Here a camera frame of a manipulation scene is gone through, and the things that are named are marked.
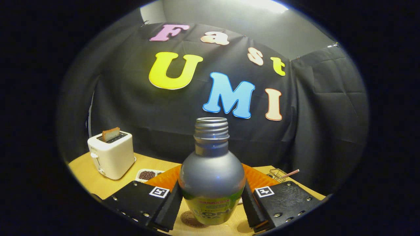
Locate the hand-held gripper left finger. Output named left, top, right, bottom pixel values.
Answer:
left=102, top=165, right=183, bottom=232

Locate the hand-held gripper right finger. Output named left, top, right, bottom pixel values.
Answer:
left=241, top=164, right=324, bottom=234

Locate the round cork coaster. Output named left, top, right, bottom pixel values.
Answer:
left=180, top=210, right=210, bottom=228

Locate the silver juice bottle green label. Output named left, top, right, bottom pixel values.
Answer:
left=178, top=117, right=246, bottom=226

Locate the pink striped straw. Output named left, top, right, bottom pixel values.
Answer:
left=279, top=169, right=300, bottom=179

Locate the white divided bean tray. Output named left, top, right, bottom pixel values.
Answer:
left=136, top=168, right=165, bottom=183

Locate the white toaster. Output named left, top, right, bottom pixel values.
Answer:
left=87, top=131, right=136, bottom=180

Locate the wooden table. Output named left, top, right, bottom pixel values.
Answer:
left=67, top=151, right=327, bottom=236

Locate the toast slice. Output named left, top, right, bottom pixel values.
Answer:
left=102, top=127, right=120, bottom=142

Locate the gold wire holder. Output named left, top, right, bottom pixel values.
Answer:
left=267, top=168, right=289, bottom=183

